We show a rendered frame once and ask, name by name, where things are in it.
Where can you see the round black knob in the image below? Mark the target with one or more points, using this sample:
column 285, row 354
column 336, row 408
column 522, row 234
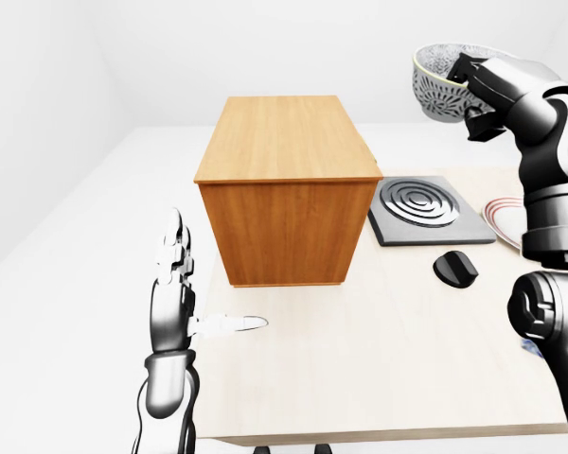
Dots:
column 454, row 269

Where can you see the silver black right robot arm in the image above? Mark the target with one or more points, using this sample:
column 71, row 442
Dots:
column 554, row 208

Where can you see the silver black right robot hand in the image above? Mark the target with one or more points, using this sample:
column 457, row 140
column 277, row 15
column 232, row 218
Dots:
column 516, row 90

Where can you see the white plate with red rings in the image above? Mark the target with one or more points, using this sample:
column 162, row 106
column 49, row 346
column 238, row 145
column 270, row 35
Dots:
column 504, row 220

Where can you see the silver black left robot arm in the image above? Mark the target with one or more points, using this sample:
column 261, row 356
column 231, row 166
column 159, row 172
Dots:
column 165, row 388

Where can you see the blue printed item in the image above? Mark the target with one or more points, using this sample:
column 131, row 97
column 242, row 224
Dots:
column 530, row 347

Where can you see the flat dark stove plate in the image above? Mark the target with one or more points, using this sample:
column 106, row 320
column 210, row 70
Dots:
column 421, row 203

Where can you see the wooden cabinet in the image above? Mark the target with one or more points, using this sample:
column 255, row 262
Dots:
column 284, row 208

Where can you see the small dark shape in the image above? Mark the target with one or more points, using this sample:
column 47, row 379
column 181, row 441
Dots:
column 323, row 449
column 261, row 450

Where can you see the patterned grey white bowl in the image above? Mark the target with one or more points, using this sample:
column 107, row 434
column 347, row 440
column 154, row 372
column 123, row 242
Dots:
column 435, row 92

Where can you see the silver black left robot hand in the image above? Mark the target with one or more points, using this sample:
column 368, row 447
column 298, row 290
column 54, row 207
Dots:
column 168, row 307

